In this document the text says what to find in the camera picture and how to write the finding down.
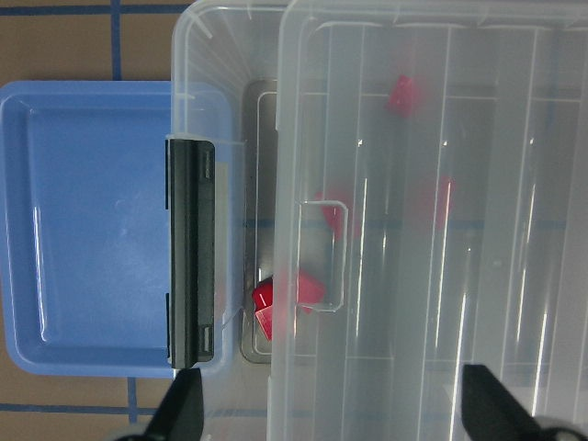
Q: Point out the clear plastic box lid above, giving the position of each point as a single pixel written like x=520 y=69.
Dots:
x=371 y=332

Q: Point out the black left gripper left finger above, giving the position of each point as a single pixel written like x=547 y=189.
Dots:
x=180 y=416

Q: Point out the clear plastic storage box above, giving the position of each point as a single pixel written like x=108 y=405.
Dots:
x=225 y=69

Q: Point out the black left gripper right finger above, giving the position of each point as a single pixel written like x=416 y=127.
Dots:
x=489 y=411

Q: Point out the blue plastic tray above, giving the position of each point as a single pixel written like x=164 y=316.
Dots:
x=84 y=230

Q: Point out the black box handle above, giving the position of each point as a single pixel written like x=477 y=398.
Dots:
x=190 y=201

